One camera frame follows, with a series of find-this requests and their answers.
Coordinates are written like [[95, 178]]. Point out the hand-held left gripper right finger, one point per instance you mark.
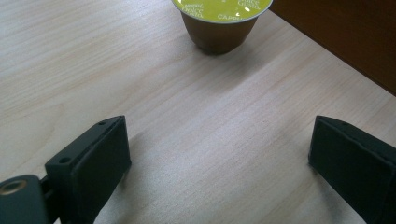
[[355, 165]]

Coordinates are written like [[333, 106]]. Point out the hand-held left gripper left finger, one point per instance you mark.
[[93, 168]]

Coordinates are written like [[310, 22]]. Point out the wooden box with glass lid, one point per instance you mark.
[[348, 34]]

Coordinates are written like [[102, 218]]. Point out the green lid coffee capsule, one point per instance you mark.
[[218, 21]]

